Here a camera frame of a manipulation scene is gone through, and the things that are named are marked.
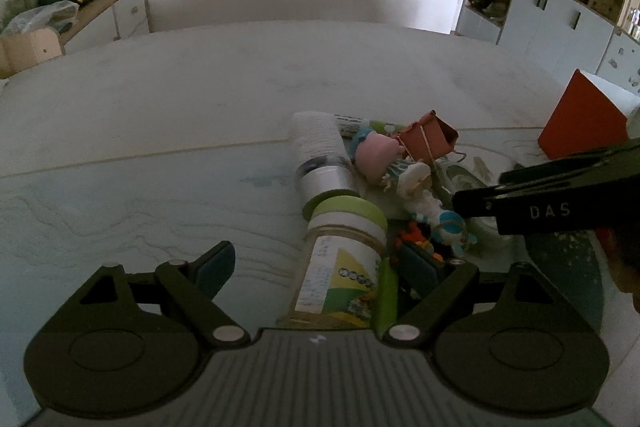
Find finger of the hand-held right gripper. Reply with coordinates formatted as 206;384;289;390
498;139;640;188
452;179;640;238

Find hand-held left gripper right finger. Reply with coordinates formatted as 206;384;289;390
382;243;562;351

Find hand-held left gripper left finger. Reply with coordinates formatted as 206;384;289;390
75;241;251;349

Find red and white cardboard box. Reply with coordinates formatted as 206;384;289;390
537;69;640;161

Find white and blue toy figurine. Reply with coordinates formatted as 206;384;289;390
399;167;477;259

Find glass jar with green lid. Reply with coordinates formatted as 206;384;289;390
276;196;388;331

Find silver-capped clear bottle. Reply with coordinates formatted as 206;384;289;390
291;110;359;221

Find person's right hand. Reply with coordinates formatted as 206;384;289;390
594;227;640;310

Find orange and black small toy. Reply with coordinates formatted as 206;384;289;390
394;222;447;269

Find dark green mat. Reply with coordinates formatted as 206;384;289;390
522;229;603;333

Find clear tape roll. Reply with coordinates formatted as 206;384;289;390
442;154;503;250

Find white and green marker pen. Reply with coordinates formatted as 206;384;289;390
334;112;412;138

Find low wooden side cabinet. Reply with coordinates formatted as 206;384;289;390
47;0;151;55

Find beige cardboard box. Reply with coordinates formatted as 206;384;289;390
0;27;66;80

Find clear plastic bag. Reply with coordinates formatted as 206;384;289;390
5;0;81;35

